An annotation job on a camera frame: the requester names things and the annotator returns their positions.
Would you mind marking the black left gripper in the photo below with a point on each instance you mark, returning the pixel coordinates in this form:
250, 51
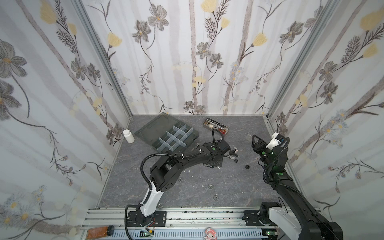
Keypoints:
221, 161

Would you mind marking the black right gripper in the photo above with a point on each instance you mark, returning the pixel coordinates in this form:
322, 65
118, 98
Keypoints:
260, 146

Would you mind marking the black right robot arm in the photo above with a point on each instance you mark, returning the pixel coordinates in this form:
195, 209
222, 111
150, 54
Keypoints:
306, 223

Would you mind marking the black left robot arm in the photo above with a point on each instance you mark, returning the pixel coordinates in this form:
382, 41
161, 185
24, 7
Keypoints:
161, 172

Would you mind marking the green compartment organizer box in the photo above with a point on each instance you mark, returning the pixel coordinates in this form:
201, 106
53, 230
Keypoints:
166, 134

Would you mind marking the pink figurine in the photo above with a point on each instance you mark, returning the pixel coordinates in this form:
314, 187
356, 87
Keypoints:
210, 234

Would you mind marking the white plastic bottle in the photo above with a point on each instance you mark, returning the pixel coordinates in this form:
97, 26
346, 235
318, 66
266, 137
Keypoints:
128, 136

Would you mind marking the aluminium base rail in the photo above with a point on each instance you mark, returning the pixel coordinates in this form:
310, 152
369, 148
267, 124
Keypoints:
178, 223

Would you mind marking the orange object on rail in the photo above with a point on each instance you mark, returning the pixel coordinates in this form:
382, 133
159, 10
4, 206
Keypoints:
100, 232

